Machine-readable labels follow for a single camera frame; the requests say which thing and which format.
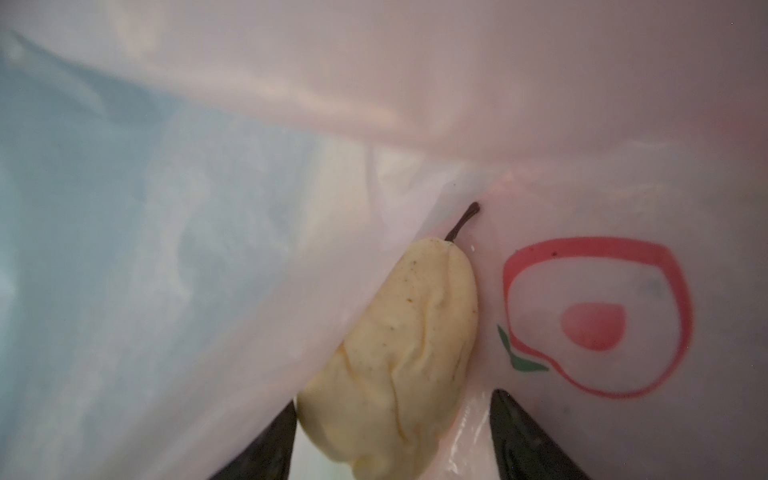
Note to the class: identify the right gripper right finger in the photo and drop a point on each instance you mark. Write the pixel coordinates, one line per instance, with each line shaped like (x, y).
(523, 450)

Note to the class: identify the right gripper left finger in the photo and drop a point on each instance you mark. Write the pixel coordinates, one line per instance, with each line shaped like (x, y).
(269, 456)

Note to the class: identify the cream fake pear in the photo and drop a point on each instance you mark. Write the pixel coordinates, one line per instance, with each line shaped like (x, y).
(392, 387)

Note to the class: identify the pink plastic bag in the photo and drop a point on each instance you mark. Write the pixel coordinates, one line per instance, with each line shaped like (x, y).
(199, 198)

